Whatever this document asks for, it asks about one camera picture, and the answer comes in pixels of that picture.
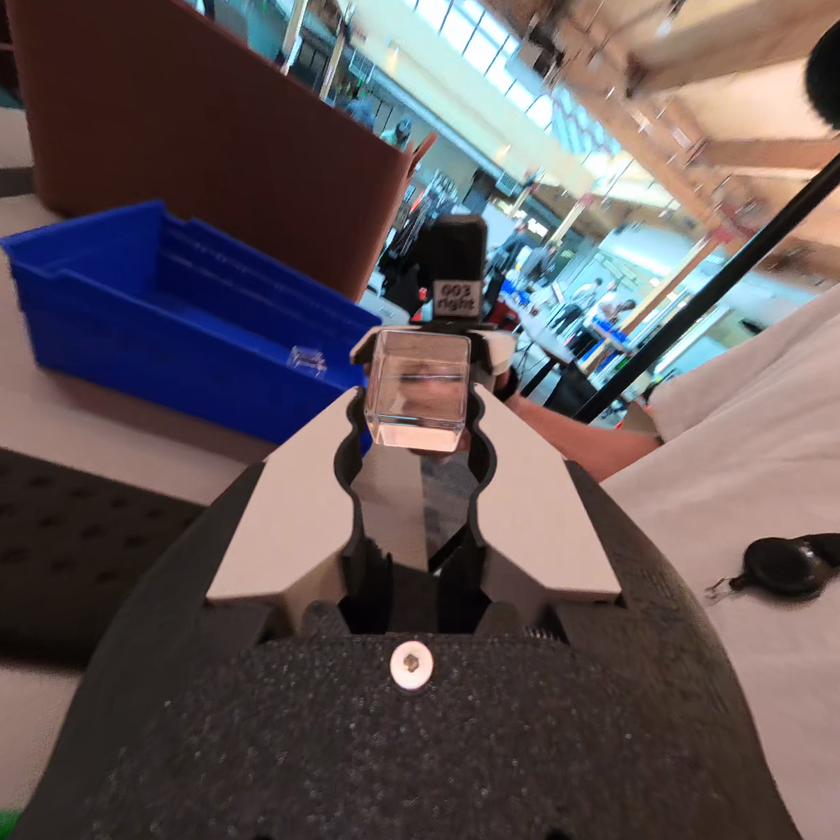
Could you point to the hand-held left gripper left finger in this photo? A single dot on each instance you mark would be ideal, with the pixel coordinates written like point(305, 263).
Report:
point(282, 525)

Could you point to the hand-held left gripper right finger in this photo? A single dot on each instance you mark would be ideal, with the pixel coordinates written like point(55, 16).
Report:
point(544, 525)

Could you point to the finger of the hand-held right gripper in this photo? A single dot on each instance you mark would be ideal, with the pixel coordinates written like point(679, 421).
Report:
point(362, 351)
point(493, 354)

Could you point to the clear acrylic cube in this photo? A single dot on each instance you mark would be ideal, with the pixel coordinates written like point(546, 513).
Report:
point(307, 362)
point(420, 394)

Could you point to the blue plastic bin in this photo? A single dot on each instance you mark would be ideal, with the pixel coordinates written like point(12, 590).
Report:
point(164, 315)

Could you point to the person's right forearm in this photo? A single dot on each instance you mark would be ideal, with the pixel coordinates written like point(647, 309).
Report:
point(584, 439)

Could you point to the white desk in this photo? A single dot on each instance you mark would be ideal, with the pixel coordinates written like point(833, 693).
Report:
point(118, 426)

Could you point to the person's white shirt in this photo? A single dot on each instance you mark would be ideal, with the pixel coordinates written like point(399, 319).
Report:
point(754, 459)

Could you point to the black pole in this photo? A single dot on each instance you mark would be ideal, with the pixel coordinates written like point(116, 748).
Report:
point(709, 298)

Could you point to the black badge reel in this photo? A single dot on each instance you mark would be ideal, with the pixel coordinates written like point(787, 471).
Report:
point(787, 564)

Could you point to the brown divider panel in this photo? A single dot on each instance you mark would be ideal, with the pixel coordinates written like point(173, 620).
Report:
point(197, 131)

